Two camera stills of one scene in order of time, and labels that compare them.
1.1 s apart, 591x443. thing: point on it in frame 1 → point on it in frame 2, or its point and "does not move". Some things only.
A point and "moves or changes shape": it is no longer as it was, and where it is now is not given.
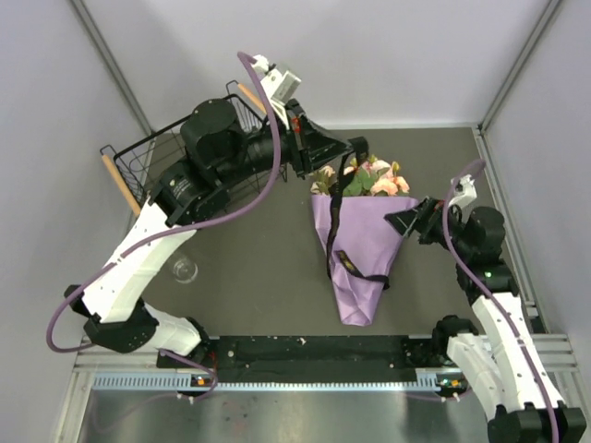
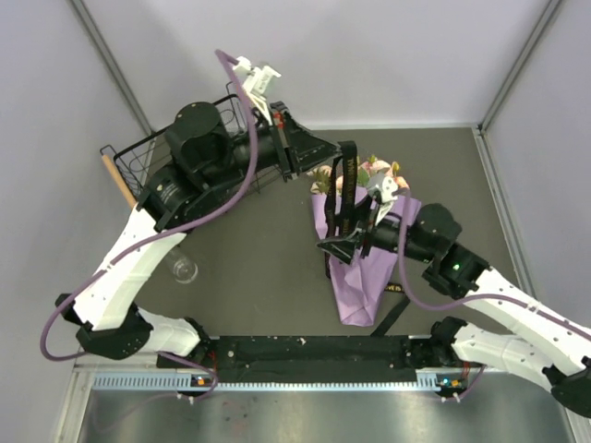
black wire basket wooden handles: x=137 y=164 does not move
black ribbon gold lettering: x=341 y=257 moves or changes shape
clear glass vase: x=185 y=270 does not move
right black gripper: x=421 y=218 → x=344 y=246
